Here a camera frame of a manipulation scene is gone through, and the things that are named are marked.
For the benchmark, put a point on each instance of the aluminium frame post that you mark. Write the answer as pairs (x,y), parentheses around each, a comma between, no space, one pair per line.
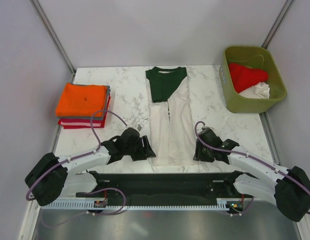
(52,34)
(277,23)

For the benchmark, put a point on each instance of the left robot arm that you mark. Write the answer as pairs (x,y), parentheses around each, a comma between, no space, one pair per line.
(49,177)

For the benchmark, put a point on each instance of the white garment in bin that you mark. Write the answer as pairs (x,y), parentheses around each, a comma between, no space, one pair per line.
(258,91)

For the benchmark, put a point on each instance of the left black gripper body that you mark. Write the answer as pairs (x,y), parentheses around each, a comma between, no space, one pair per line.
(135,151)

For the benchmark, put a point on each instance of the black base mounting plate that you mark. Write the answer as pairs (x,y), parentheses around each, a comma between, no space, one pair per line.
(162,188)

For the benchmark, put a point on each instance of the olive green plastic bin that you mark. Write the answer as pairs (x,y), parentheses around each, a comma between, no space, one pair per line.
(252,57)

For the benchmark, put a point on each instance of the red folded t shirt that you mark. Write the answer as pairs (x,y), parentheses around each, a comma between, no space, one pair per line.
(76,112)

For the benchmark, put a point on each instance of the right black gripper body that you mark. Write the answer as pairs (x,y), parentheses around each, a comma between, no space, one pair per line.
(207,156)

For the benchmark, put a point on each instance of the right aluminium frame post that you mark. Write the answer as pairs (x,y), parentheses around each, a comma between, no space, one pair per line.
(277,23)

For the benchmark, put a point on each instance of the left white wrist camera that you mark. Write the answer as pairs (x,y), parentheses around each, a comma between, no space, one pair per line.
(138,127)

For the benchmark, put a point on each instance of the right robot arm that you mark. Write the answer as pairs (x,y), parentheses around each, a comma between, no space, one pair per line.
(287,189)

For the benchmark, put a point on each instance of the left aluminium frame post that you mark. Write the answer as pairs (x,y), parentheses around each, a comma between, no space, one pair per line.
(52,34)

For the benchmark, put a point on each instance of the blue label on bin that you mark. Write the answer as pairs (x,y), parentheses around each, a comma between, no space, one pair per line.
(223,76)

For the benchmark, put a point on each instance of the right aluminium side rail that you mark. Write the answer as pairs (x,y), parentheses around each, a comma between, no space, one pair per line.
(272,145)

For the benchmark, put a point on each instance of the red t shirt in bin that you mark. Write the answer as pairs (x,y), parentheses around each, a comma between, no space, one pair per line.
(244,77)

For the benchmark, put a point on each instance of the white slotted cable duct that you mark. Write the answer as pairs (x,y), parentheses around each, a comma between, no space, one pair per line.
(219,204)

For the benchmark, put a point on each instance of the white and green t shirt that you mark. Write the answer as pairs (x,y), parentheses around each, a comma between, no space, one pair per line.
(171,126)

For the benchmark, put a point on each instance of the orange folded t shirt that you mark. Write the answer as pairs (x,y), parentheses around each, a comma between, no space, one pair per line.
(82,100)

